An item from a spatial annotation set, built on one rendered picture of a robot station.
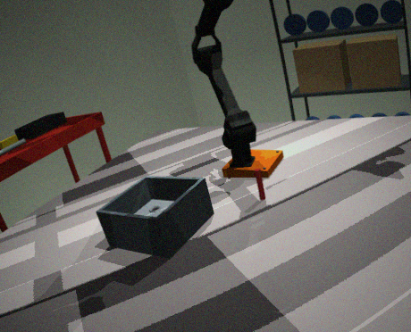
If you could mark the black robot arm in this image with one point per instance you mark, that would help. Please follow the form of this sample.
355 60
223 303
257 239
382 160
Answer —
239 130

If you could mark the dark red peg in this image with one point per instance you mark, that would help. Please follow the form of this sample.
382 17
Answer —
260 184

